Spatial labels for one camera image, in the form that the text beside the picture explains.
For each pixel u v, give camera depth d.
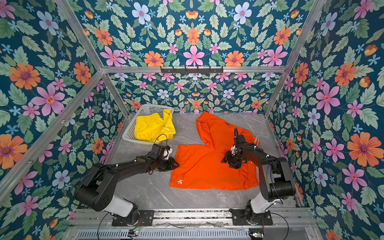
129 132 0.99
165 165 0.80
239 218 0.73
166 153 0.78
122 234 0.70
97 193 0.44
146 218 0.73
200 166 0.94
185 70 0.91
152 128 1.04
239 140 0.76
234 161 0.78
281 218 0.67
